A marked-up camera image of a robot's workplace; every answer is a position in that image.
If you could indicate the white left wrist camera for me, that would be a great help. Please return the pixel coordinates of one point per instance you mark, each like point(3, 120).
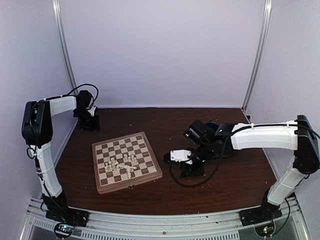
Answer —
point(92, 110)

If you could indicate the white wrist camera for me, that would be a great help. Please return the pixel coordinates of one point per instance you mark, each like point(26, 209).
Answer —
point(178, 156)
point(92, 110)

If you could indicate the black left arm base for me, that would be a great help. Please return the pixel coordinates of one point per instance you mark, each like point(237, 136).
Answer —
point(59, 211)

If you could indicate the lying white queen piece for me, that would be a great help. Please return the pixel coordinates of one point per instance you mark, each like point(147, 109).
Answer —
point(128, 171)

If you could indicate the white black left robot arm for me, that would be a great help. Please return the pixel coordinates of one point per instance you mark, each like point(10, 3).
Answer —
point(37, 131)

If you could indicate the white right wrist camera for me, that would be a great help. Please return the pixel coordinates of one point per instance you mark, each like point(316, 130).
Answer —
point(178, 156)

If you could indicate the aluminium corner post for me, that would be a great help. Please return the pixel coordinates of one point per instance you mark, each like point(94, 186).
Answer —
point(63, 43)
point(263, 36)

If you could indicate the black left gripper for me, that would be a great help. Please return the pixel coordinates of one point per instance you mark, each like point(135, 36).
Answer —
point(94, 126)

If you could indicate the dark blue cup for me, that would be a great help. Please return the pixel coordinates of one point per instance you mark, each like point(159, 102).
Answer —
point(212, 125)

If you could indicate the right aluminium corner post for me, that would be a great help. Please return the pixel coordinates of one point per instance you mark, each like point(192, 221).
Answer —
point(263, 36)

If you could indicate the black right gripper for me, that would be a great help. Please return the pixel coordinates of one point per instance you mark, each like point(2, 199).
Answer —
point(192, 171)

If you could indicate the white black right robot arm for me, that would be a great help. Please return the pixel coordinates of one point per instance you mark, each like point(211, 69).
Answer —
point(214, 140)

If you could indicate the left aluminium corner post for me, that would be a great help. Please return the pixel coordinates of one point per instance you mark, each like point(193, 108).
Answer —
point(63, 43)

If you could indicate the lying white king piece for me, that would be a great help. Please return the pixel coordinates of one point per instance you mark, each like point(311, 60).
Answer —
point(122, 166)

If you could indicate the wooden chess board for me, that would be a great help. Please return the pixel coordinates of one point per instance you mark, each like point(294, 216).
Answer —
point(140, 154)

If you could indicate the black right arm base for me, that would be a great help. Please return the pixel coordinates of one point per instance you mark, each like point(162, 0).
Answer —
point(265, 212)

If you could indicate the white pawn cluster piece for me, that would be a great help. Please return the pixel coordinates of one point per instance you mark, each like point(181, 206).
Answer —
point(108, 167)

